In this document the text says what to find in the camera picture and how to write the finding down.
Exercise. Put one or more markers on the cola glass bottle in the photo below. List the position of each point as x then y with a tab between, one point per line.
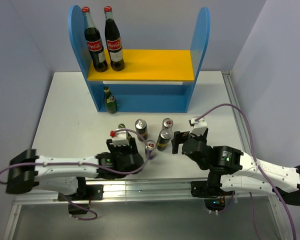
113	41
94	42

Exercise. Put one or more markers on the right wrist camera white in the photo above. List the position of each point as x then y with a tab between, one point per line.
198	126

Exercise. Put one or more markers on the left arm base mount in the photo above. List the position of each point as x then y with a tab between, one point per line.
90	193

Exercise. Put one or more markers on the silver blue can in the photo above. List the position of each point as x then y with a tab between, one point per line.
168	124
150	149

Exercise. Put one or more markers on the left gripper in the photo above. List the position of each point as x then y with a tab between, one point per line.
133	149

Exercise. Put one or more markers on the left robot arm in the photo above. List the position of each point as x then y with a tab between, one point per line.
28	171

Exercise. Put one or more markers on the aluminium front rail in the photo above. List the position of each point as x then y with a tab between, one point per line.
118	191

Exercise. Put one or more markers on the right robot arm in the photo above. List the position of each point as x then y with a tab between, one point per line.
234	171

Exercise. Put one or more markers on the blue and yellow shelf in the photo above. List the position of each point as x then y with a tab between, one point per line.
153	80

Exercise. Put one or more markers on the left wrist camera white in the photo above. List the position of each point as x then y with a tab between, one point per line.
118	140

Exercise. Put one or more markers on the silver blue can front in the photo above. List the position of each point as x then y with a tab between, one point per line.
150	149

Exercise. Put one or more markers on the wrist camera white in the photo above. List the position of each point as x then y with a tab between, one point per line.
118	140
198	126

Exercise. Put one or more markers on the green bottle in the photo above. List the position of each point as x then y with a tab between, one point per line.
122	127
110	102

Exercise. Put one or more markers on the aluminium side rail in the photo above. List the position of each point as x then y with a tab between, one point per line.
239	119

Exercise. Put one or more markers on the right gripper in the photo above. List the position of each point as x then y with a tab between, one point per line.
179	137

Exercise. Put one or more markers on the right cola glass bottle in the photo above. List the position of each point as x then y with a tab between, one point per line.
113	41

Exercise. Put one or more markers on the black yellow can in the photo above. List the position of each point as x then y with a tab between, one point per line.
141	128
163	140

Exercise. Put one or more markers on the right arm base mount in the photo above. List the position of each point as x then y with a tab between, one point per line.
214	198

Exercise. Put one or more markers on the left cola glass bottle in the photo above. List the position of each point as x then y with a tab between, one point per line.
94	42

